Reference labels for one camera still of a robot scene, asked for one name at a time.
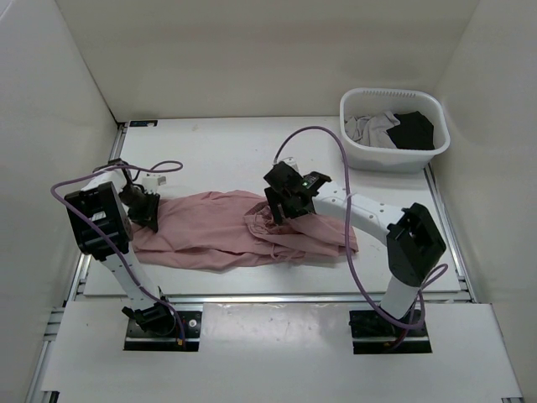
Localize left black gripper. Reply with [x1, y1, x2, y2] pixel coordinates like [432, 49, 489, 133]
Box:
[118, 186, 161, 233]

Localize pink trousers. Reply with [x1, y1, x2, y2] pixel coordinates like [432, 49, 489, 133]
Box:
[132, 191, 358, 271]

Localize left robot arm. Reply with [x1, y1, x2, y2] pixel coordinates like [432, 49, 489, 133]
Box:
[50, 159, 183, 337]

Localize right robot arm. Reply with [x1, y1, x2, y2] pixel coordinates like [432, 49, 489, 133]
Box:
[263, 161, 446, 336]

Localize blue label sticker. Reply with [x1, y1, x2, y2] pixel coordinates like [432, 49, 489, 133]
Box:
[129, 120, 159, 128]

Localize grey garment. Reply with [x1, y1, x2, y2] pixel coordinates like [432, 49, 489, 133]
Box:
[344, 111, 400, 149]

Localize white laundry basket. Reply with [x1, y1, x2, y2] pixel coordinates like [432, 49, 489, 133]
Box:
[340, 88, 451, 173]

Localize black garment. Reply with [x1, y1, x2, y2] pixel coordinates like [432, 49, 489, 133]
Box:
[387, 111, 435, 151]

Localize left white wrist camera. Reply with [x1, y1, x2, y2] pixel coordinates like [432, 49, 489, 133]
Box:
[141, 174, 166, 194]

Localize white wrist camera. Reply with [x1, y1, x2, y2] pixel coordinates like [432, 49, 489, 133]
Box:
[141, 174, 166, 194]
[273, 157, 300, 172]

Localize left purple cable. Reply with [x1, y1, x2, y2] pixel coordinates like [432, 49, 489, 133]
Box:
[50, 160, 188, 348]

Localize purple cable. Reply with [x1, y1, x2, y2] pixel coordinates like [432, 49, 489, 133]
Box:
[274, 126, 449, 331]
[50, 160, 188, 348]

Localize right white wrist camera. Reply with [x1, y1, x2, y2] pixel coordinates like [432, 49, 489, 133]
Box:
[273, 157, 300, 172]

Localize aluminium frame rail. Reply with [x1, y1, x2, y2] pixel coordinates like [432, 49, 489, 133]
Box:
[32, 117, 524, 402]

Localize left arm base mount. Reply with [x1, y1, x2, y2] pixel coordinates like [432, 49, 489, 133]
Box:
[122, 304, 202, 352]

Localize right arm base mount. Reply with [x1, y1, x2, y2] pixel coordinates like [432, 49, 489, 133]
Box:
[348, 310, 432, 355]

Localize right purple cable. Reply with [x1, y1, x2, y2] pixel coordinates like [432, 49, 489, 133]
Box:
[274, 126, 449, 331]

